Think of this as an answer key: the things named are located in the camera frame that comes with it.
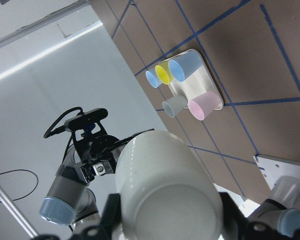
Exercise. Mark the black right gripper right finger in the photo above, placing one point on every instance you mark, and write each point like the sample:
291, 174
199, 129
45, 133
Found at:
235, 225

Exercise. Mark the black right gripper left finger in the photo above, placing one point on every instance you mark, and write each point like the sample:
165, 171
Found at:
101, 229

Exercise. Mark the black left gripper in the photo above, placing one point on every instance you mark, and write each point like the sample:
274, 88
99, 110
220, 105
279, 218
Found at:
99, 152

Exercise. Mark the white plastic cup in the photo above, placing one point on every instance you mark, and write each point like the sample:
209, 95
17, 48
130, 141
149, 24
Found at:
165, 191

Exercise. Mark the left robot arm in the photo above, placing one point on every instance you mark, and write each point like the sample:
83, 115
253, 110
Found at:
69, 201

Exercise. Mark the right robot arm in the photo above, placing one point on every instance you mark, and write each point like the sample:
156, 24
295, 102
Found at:
277, 218

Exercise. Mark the grey plastic cup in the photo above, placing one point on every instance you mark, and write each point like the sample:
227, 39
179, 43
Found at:
174, 105

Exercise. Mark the blue plastic cup far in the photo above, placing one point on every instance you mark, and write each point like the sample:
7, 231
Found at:
152, 78

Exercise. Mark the blue plastic cup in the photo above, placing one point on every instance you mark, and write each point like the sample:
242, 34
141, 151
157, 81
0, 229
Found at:
184, 65
152, 78

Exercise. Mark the yellow plastic cup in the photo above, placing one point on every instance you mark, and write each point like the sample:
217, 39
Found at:
163, 73

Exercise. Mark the pink plastic cup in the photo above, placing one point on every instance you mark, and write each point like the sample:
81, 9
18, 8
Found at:
203, 105

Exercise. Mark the blue plastic cup near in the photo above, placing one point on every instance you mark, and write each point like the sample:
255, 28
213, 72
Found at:
184, 65

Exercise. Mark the cream plastic tray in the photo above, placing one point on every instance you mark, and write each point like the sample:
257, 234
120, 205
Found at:
197, 83

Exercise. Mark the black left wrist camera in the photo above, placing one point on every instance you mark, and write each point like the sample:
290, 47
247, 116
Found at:
82, 121

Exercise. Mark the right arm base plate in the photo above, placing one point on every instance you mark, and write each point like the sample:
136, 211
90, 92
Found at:
272, 168

